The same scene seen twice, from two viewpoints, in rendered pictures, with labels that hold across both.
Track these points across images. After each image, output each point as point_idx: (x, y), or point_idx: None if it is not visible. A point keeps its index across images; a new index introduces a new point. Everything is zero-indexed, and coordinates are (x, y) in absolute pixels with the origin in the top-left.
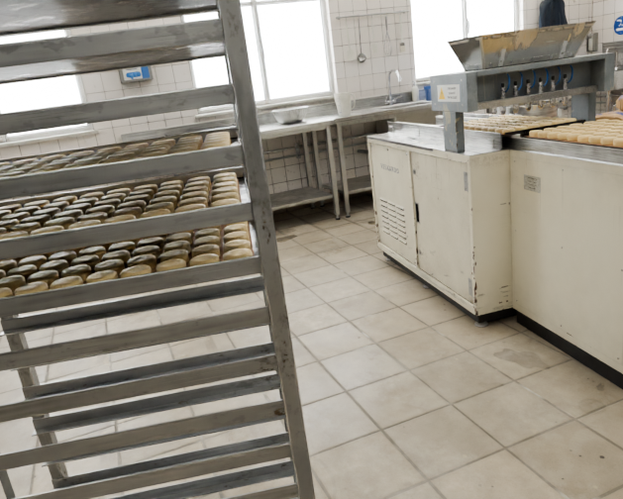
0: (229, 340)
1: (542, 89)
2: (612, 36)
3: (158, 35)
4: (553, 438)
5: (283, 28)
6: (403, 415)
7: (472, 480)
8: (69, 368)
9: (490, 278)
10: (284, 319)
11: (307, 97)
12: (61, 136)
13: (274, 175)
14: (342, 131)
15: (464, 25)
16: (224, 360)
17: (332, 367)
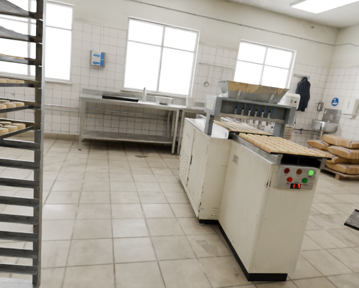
0: (79, 196)
1: (255, 115)
2: (330, 106)
3: None
4: None
5: (173, 60)
6: (130, 259)
7: None
8: None
9: (209, 202)
10: None
11: (176, 95)
12: (55, 81)
13: (150, 126)
14: (188, 114)
15: (259, 82)
16: (5, 201)
17: (115, 224)
